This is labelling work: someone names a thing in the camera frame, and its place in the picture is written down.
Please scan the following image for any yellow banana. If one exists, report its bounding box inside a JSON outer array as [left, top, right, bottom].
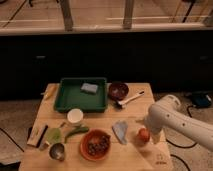
[[42, 85, 57, 100]]

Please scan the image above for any red apple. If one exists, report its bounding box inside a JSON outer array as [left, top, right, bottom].
[[138, 128, 150, 143]]

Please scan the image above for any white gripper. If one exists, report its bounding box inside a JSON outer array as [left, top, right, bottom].
[[144, 114, 163, 144]]

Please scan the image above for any black floor cable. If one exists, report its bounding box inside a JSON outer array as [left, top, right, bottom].
[[165, 105, 200, 149]]

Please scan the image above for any wooden block with black strip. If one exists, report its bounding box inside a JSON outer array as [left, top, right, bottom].
[[27, 125, 48, 147]]

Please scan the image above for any light blue cloth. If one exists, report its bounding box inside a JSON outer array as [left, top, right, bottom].
[[112, 121, 128, 145]]

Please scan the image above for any green plastic tray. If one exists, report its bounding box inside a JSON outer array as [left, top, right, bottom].
[[54, 77, 108, 113]]

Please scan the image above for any small metal cup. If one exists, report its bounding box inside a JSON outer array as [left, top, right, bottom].
[[49, 143, 65, 161]]

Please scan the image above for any dark red bowl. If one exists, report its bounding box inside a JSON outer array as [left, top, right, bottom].
[[108, 82, 129, 100]]

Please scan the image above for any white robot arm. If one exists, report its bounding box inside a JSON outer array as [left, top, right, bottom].
[[144, 94, 213, 151]]

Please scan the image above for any white handled brush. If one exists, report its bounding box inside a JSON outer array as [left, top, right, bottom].
[[115, 91, 144, 109]]

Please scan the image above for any white paper cup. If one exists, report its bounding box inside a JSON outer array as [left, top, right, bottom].
[[67, 108, 84, 126]]

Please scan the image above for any orange bowl with nuts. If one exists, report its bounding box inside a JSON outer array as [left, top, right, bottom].
[[80, 129, 111, 161]]

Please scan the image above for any green cucumber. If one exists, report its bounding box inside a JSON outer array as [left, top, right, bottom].
[[64, 126, 89, 143]]

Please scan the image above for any blue sponge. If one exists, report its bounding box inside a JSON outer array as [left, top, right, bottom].
[[81, 83, 98, 94]]

